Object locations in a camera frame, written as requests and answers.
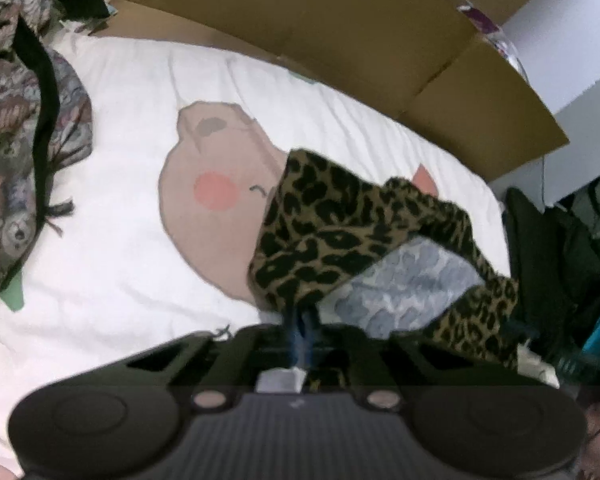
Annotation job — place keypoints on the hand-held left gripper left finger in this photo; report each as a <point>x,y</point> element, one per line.
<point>296,332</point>

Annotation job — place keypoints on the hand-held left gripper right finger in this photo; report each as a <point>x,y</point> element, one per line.
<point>310,327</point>

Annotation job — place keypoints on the leopard print garment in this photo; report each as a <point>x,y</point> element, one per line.
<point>320,220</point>

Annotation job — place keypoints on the black folded clothes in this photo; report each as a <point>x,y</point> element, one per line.
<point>545,260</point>

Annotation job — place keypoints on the bear printed blanket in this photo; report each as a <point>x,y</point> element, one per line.
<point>130,260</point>

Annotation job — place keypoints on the brown cardboard sheet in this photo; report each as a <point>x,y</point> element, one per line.
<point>355,25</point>

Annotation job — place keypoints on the floral patterned garment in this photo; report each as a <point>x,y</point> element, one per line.
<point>10,160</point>

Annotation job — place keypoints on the purple packet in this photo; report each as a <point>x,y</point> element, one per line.
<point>480,17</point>

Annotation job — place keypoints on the dark cloth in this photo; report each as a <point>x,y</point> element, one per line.
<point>85,10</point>

